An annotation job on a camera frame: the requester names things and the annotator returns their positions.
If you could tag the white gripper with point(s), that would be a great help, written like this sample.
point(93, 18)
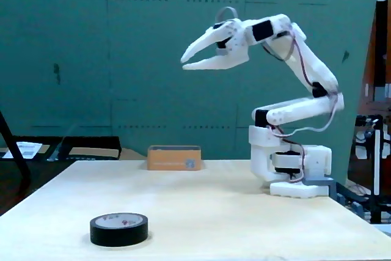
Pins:
point(231, 47)

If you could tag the black tape roll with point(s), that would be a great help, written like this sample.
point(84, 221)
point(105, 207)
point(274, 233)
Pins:
point(119, 236)

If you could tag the metal tray with orange sides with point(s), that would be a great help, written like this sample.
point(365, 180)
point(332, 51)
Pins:
point(171, 160)

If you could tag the green backdrop board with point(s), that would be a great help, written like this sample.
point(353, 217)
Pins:
point(122, 59)

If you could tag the flat black box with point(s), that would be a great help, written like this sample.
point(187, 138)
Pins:
point(91, 144)

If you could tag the brown shelf unit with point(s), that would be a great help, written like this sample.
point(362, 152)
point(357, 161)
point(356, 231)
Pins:
point(382, 59)

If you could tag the grey table clamp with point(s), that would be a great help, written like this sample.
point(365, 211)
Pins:
point(331, 186)

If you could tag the printed white paper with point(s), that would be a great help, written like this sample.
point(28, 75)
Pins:
point(27, 149)

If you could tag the black slanted stand leg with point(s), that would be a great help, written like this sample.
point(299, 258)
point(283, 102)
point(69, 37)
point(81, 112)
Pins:
point(15, 154)

